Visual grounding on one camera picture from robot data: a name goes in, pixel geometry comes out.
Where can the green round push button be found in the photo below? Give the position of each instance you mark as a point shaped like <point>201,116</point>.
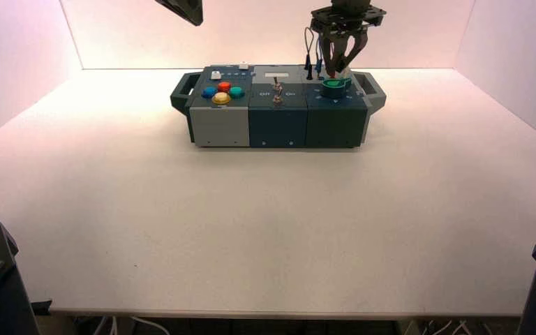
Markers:
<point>236,92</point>

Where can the white rectangular label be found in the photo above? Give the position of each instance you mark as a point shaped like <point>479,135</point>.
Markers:
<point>276,74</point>

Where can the green rotary knob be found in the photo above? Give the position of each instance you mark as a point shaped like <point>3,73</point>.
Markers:
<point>335,90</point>

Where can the yellow round push button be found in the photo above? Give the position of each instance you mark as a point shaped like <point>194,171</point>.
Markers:
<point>221,98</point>

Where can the metal toggle switch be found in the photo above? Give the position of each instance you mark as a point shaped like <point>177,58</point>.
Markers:
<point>276,83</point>
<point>277,97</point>

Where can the large white square button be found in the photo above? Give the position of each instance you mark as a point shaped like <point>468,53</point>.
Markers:
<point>216,75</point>

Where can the blue round push button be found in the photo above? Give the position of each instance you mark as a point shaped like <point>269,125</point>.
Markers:
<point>209,92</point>

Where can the red round push button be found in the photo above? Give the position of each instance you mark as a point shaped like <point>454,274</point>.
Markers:
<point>224,86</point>

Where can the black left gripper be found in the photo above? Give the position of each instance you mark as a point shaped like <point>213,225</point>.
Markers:
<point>187,9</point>

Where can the grey green control box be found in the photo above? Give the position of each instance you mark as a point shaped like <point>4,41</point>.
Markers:
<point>277,125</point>

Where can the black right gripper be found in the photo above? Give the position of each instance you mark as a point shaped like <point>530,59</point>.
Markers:
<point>349,16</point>

